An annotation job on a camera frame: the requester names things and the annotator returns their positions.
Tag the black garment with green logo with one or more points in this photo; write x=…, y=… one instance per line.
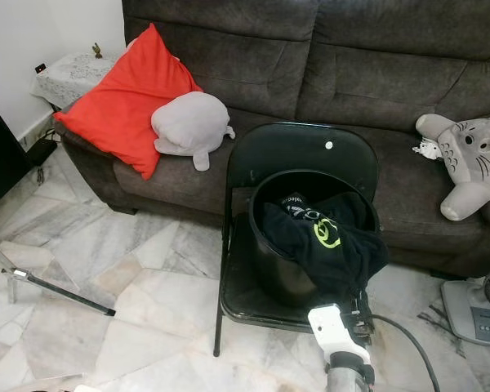
x=347, y=257

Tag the black plastic bucket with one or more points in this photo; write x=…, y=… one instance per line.
x=273, y=273

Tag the grey fan base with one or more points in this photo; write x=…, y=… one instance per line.
x=474, y=314

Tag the black folding chair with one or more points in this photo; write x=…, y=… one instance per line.
x=294, y=151

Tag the silver metal clothes rack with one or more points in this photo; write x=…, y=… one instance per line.
x=65, y=290

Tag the grey Totoro plush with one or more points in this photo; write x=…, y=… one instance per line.
x=474, y=159

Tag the black television console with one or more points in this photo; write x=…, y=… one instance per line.
x=0, y=159

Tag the dark brown fabric sofa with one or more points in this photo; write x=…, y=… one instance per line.
x=359, y=73

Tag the grey seal plush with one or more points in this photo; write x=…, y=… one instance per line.
x=188, y=122

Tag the small black device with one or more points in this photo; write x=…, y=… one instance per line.
x=41, y=69

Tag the side table with lace cloth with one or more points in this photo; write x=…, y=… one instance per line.
x=69, y=80

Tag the red cushion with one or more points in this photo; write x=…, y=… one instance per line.
x=126, y=106

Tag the small bronze bird figurine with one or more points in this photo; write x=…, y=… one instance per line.
x=97, y=51

